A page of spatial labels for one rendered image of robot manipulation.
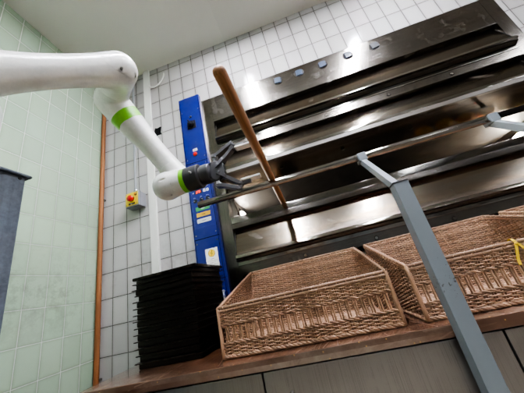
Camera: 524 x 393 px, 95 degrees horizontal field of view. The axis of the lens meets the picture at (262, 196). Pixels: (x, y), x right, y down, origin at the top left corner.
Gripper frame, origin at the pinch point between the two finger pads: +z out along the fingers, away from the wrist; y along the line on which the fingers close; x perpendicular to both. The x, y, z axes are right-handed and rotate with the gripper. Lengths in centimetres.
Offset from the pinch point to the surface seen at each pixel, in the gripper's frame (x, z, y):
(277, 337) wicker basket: -5, -6, 58
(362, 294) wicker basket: -5, 22, 51
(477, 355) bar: 6, 39, 67
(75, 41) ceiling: -16, -106, -141
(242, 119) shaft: 24.1, 3.2, 1.4
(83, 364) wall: -47, -119, 60
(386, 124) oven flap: -40, 65, -20
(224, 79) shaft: 38.2, 3.4, 1.3
